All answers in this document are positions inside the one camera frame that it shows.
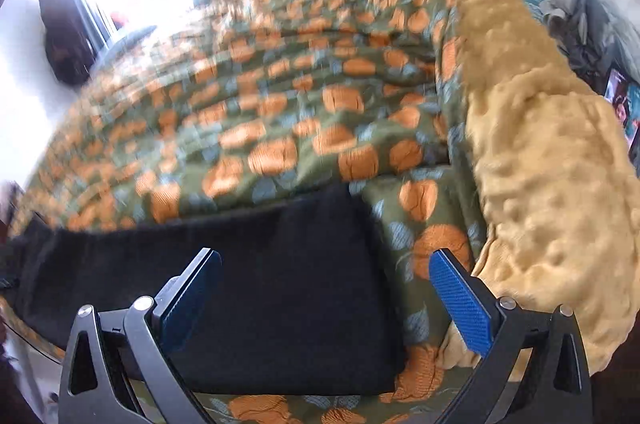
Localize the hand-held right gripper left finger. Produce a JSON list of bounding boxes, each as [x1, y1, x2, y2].
[[57, 248, 223, 424]]

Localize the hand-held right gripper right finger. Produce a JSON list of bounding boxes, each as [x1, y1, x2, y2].
[[430, 248, 594, 424]]

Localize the black pants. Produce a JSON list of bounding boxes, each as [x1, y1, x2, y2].
[[0, 184, 406, 397]]

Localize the pumpkin print quilt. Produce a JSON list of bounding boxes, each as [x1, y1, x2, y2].
[[0, 0, 640, 424]]

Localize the smartphone with lit screen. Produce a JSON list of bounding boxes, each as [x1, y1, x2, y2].
[[602, 68, 640, 145]]

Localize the blue striped pillow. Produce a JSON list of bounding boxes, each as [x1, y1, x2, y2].
[[107, 25, 158, 55]]

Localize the dark hanging clothes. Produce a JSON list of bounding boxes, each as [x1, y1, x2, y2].
[[37, 0, 98, 87]]

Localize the grey crumpled clothes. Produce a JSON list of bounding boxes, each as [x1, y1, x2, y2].
[[540, 0, 640, 80]]

